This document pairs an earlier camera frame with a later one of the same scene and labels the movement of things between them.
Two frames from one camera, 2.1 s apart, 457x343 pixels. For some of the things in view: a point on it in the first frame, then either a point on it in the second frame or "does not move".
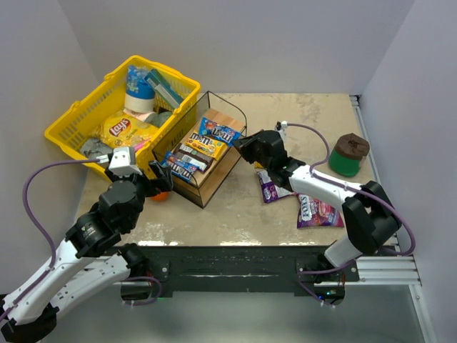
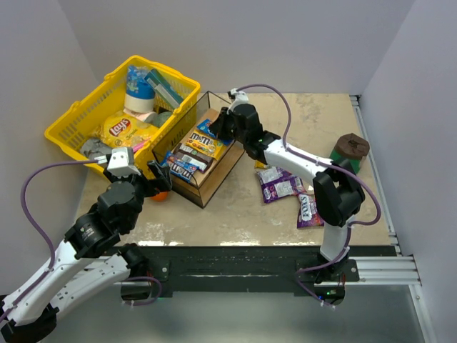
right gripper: [258, 148] → [226, 121]
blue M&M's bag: [179, 168] does not move
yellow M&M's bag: [209, 147] does not move
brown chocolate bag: [187, 153] does not move
